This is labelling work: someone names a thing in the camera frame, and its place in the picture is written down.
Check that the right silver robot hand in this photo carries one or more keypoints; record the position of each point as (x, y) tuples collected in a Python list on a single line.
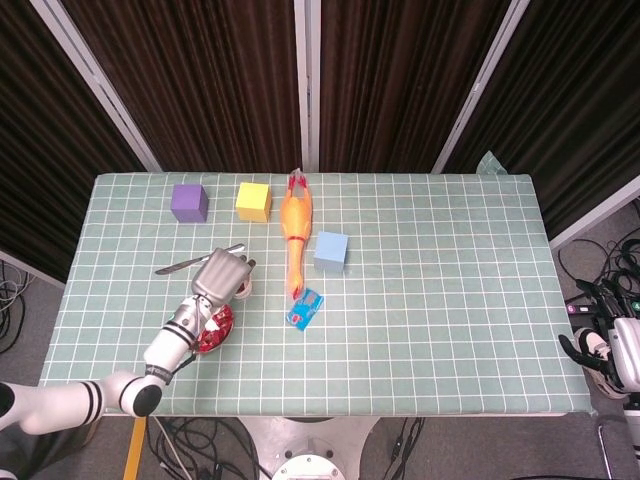
[(629, 355)]

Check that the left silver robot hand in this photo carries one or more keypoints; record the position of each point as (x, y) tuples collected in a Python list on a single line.
[(220, 277)]

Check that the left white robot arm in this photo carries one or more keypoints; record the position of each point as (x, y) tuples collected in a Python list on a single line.
[(170, 340)]

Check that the white paper cup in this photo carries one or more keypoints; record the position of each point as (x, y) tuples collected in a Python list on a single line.
[(246, 298)]

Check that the round metal plate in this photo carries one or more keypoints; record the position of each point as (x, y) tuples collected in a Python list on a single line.
[(230, 330)]

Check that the white sneaker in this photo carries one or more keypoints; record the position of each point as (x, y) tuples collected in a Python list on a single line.
[(607, 385), (595, 345)]

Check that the silver table knife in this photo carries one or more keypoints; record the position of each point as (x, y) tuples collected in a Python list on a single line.
[(175, 268)]

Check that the black device pink label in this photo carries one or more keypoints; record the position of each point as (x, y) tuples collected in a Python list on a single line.
[(582, 308)]

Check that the purple foam cube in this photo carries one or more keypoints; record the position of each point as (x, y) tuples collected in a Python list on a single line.
[(189, 202)]

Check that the yellow foam cube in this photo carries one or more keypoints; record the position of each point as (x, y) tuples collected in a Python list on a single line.
[(252, 197)]

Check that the blue snack packet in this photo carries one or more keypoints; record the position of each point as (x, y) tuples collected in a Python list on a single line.
[(305, 310)]

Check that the grey metal stand leg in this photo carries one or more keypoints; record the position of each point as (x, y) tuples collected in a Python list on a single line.
[(604, 450)]

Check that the orange rubber chicken toy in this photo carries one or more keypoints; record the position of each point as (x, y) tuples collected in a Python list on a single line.
[(296, 215)]

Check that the light blue foam cube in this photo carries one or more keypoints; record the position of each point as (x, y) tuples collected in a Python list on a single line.
[(330, 250)]

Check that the yellow floor tape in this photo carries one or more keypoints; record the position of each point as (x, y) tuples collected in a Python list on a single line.
[(134, 450)]

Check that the dark brown partition panel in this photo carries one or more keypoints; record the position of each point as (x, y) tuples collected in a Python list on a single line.
[(200, 75), (40, 150), (575, 100), (400, 75)]

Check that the green checked tablecloth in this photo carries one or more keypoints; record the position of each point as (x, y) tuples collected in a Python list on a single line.
[(425, 325)]

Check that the white partition base rail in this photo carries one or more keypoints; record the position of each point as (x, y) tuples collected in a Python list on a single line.
[(595, 217), (30, 268)]

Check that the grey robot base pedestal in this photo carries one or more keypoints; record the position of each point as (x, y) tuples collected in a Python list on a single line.
[(310, 435)]

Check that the white partition frame post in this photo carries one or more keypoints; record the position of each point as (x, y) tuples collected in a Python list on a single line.
[(483, 80), (306, 75), (96, 80)]

